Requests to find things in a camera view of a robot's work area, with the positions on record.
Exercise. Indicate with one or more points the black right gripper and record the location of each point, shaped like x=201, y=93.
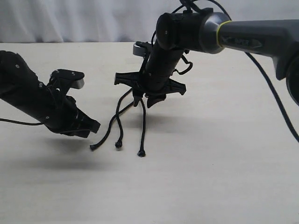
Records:
x=153, y=78

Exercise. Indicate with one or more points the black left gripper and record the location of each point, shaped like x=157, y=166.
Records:
x=68, y=119

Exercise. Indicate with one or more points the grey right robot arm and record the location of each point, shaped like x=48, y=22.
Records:
x=210, y=32

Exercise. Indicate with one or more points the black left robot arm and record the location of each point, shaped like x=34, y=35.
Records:
x=47, y=103

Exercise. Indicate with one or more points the white backdrop curtain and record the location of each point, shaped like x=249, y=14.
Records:
x=80, y=20

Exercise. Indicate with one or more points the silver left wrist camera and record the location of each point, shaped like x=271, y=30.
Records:
x=67, y=79

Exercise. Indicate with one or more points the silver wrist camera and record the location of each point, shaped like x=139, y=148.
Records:
x=141, y=48
x=67, y=79

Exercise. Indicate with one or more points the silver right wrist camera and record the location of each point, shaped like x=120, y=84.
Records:
x=141, y=48

